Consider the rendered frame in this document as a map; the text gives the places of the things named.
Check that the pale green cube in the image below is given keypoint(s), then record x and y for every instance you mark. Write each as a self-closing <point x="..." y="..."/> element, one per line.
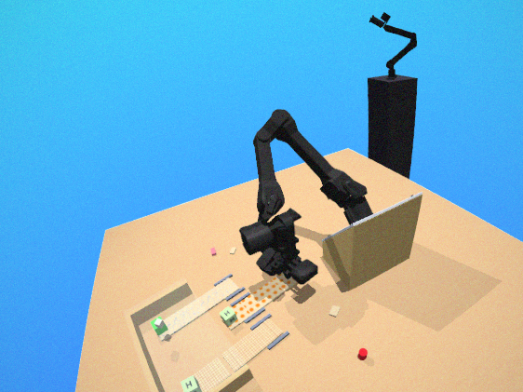
<point x="228" y="316"/>

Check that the red cylinder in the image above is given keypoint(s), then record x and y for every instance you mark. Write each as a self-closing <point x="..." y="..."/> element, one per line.
<point x="362" y="353"/>

